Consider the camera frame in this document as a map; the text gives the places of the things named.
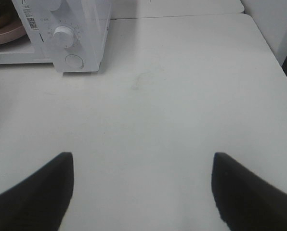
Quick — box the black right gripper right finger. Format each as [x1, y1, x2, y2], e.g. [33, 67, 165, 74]
[212, 153, 287, 231]

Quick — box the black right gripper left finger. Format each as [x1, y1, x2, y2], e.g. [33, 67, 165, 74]
[0, 152, 74, 231]

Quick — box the round white door button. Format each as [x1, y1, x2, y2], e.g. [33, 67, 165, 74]
[65, 54, 84, 69]

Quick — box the pink round plate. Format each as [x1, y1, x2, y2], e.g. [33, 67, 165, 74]
[0, 18, 26, 45]

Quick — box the lower white timer knob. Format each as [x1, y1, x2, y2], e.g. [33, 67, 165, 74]
[52, 26, 76, 49]

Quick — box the white microwave oven body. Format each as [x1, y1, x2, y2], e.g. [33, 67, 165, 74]
[0, 0, 112, 73]

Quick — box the upper white power knob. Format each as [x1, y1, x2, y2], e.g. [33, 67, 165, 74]
[44, 0, 62, 11]

